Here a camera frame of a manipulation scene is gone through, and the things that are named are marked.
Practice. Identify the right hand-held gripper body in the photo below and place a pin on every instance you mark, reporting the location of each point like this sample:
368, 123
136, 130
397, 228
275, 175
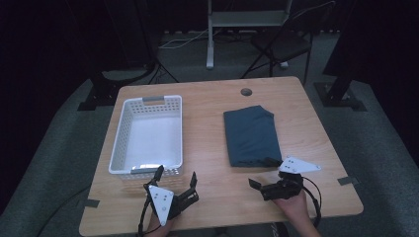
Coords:
283, 191

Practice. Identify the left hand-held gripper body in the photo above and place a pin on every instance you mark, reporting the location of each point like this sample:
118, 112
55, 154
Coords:
162, 200

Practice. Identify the dark blue cloth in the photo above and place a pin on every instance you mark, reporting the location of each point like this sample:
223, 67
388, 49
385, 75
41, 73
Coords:
252, 135

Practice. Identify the white plastic basket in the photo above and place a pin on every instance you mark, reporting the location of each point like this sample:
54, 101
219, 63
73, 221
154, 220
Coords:
151, 138

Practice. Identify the person's right hand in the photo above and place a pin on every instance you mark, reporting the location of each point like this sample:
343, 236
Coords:
294, 209

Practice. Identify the person's left hand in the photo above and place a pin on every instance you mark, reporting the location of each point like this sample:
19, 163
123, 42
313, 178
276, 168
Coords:
158, 228

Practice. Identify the grey tape strip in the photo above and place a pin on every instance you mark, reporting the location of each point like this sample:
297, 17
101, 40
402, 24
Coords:
92, 203
348, 180

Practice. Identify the grey table grommet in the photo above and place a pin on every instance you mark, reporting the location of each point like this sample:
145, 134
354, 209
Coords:
246, 92

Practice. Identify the black stand base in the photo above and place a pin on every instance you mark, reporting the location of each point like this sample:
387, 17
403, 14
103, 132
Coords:
102, 90
339, 95

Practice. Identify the black tripod legs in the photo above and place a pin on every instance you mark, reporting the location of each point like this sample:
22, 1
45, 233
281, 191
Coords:
163, 70

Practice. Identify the black folding chair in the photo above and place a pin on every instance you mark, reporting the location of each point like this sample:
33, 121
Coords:
280, 44

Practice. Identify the white metal desk frame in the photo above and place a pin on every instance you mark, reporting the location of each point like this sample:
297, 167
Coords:
209, 39

